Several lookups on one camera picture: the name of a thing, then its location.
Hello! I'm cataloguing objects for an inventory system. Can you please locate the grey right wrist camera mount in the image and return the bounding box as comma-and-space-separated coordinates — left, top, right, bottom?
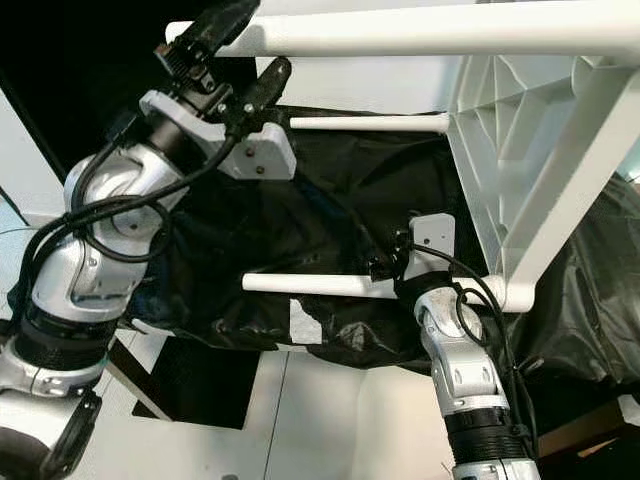
405, 213, 458, 281

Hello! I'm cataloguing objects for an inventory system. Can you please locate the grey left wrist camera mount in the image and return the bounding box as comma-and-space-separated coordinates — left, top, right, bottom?
140, 88, 298, 183

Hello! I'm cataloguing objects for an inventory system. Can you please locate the teal glass panel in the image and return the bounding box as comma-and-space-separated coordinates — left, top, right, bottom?
610, 135, 640, 189

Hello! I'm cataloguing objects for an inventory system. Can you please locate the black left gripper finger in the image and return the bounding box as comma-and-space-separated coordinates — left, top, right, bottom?
160, 0, 261, 76
240, 57, 294, 113

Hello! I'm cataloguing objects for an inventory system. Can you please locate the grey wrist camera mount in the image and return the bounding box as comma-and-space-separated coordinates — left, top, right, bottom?
405, 213, 458, 281
140, 88, 298, 183

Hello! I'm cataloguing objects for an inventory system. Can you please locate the black plastic cover sheet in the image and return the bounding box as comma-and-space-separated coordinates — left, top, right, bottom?
5, 105, 640, 389

